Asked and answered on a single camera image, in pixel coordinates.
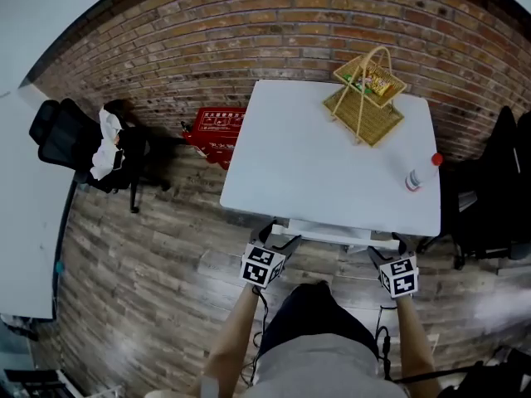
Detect black mesh office chair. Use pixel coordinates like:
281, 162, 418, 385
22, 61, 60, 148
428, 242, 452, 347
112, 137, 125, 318
28, 97, 172, 214

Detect person's grey shirt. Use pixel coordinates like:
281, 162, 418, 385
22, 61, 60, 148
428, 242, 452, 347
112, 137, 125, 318
244, 332, 410, 398

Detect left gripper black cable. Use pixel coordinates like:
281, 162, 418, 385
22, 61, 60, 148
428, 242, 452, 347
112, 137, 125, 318
246, 286, 270, 389

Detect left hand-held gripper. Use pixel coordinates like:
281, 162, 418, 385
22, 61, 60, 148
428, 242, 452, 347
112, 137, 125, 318
239, 221, 303, 286

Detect snack packet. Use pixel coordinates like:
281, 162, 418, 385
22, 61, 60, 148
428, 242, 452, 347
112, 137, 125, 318
352, 66, 393, 98

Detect person's dark trousers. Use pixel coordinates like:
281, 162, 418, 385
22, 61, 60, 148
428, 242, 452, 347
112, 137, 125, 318
256, 280, 381, 362

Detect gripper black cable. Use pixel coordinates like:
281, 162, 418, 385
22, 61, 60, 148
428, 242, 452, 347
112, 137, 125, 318
375, 304, 393, 381
246, 286, 270, 389

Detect yellow two-tier wire basket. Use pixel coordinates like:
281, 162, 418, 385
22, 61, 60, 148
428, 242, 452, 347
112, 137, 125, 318
322, 46, 408, 148

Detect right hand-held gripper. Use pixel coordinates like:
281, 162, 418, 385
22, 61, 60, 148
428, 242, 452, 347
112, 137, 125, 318
368, 232, 419, 299

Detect white garment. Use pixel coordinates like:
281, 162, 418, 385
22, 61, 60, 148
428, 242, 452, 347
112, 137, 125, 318
90, 108, 124, 181

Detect red fire extinguisher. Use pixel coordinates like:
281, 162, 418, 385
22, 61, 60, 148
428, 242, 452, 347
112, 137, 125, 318
180, 120, 208, 159

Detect person's left forearm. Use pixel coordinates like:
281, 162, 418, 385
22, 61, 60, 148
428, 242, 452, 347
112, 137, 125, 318
188, 282, 261, 396

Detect white chair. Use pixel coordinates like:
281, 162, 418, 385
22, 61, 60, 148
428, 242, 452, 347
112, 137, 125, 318
271, 217, 402, 256

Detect black high-back office chair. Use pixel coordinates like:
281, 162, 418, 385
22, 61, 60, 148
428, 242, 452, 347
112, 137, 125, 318
417, 104, 531, 271

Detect person's right forearm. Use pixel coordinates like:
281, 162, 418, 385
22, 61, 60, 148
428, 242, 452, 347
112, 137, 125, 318
393, 294, 441, 398

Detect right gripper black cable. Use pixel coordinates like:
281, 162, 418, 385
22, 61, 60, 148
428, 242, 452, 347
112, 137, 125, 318
375, 304, 393, 381

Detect black shoulder strap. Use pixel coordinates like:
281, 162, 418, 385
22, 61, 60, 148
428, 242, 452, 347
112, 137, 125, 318
393, 346, 531, 398

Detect clear bottle with red cap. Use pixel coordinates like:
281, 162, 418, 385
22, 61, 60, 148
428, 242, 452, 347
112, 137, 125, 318
404, 152, 444, 193

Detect red fire equipment box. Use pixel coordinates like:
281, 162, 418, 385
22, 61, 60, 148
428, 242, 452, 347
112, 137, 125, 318
188, 106, 248, 172

